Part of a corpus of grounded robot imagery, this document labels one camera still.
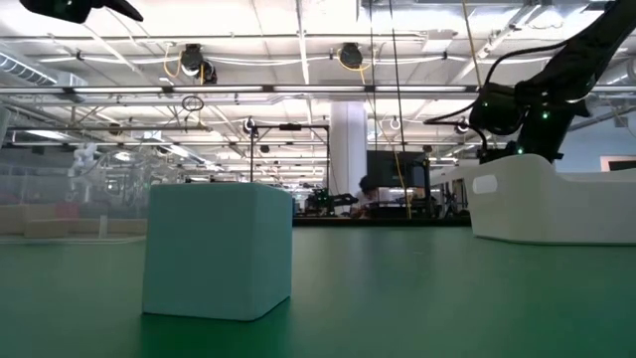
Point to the clear plastic bin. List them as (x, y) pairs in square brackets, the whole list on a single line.
[(74, 189)]

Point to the person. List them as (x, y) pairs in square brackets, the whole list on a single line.
[(367, 191)]

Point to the small peach wooden block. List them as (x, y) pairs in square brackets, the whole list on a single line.
[(47, 229)]

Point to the green table mat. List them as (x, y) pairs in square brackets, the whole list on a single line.
[(397, 298)]

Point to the white pillar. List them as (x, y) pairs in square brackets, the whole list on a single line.
[(348, 149)]

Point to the black monitor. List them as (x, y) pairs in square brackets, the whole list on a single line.
[(392, 169)]

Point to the black aluminium table frame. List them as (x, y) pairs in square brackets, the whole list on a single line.
[(397, 221)]

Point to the black frame rig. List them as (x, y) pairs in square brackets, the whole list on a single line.
[(290, 126)]

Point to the silver ceiling air duct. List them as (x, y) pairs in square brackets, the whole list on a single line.
[(30, 72)]

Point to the long ceiling light bar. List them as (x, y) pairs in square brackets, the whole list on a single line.
[(223, 89)]

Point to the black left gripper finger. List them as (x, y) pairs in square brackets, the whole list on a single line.
[(116, 7)]

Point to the mint cube block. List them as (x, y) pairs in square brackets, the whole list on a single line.
[(218, 251)]

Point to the opaque white plastic bin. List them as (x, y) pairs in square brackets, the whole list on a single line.
[(546, 209)]

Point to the short peach wooden block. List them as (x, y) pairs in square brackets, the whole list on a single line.
[(11, 221)]

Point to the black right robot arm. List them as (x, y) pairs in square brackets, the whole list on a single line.
[(586, 50)]

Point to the dark framed wall panel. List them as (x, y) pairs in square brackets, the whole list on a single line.
[(621, 165)]

